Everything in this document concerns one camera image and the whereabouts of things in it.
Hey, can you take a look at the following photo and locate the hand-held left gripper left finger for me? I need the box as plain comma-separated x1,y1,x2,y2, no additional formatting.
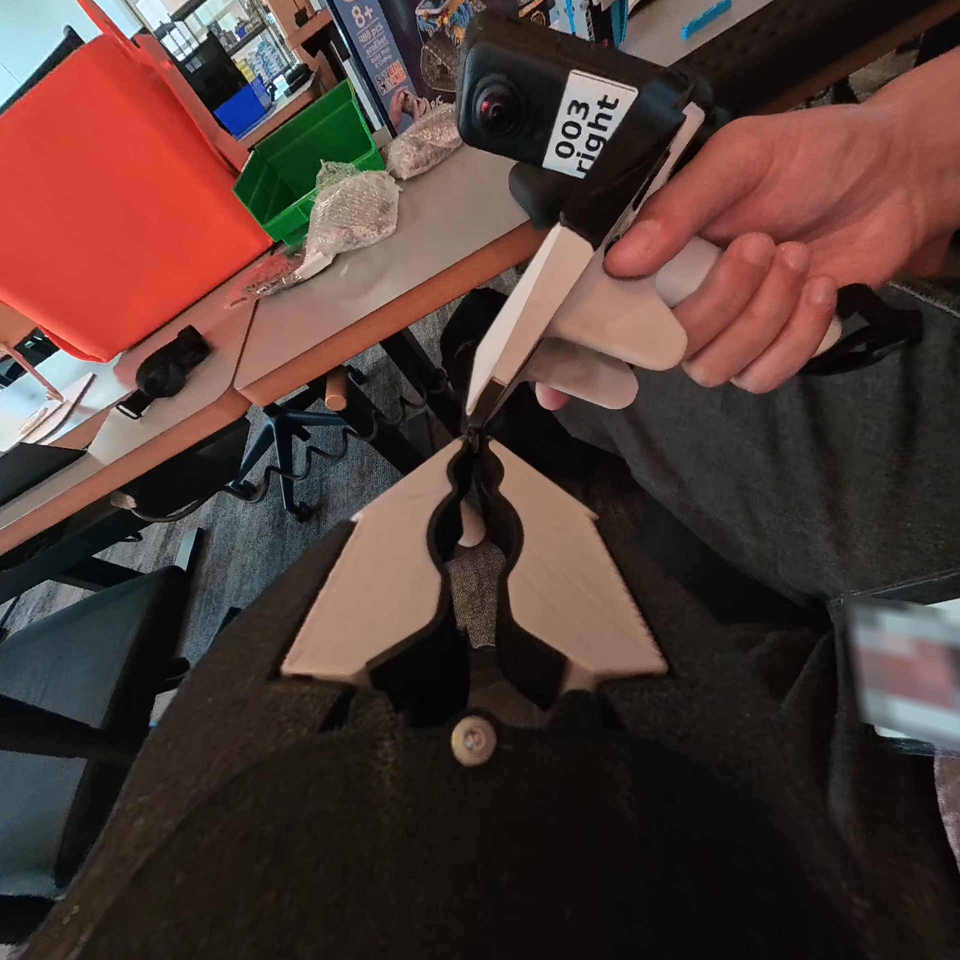
279,437,470,687

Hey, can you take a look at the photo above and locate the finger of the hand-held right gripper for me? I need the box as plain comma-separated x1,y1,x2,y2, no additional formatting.
469,237,601,432
466,225,578,432

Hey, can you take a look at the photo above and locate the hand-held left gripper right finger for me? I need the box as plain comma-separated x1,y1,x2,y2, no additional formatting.
483,438,670,710

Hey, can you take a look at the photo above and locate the person's right hand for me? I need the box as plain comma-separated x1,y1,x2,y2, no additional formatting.
536,52,939,412

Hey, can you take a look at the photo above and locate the bubble wrap bag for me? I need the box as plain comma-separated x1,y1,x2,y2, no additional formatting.
302,159,404,265
384,105,468,181

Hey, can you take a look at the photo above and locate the green storage bin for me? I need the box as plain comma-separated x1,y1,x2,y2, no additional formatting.
232,78,387,246

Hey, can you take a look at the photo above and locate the small clear parts bag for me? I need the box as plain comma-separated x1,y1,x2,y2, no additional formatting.
223,251,339,310

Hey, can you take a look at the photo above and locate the blue toy set box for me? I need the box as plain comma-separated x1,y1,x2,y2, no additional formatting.
326,0,489,138

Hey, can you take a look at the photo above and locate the orange storage bin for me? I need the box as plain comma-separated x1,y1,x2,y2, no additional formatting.
0,0,275,363

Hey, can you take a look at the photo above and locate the black strap clip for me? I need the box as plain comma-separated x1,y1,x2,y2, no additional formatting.
112,326,213,423

